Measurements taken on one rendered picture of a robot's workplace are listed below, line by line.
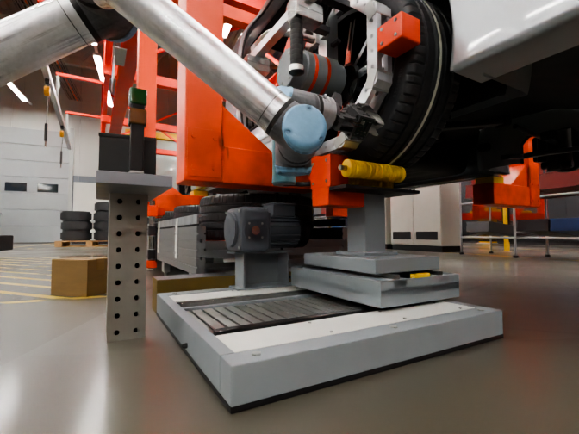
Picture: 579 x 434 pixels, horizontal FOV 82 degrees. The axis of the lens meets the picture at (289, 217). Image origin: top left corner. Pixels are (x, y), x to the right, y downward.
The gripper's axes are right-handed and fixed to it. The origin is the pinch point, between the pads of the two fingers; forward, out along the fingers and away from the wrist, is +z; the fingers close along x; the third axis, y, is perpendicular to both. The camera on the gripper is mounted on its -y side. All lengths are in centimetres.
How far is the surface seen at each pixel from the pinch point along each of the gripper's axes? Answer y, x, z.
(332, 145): -7.9, -13.9, -6.0
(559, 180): -89, -53, 374
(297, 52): -13.0, 9.2, -27.1
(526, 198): -42, -50, 225
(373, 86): -3.1, 8.8, -5.9
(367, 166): 3.8, -13.3, 1.5
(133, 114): -7, -13, -67
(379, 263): 29.2, -31.2, 0.7
